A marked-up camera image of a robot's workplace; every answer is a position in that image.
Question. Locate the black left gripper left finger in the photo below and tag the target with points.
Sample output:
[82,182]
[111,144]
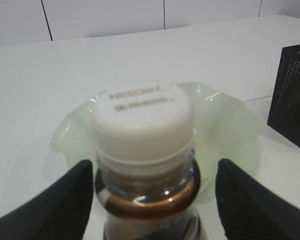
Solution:
[61,212]

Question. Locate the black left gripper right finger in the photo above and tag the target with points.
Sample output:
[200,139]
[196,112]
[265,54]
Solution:
[249,211]

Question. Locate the brown Nescafe coffee bottle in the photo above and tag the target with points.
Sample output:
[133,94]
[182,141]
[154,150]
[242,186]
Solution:
[147,177]

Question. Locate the green wavy glass plate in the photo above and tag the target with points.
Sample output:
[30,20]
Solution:
[223,128]

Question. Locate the black mesh pen holder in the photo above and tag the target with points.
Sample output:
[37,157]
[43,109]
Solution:
[284,113]

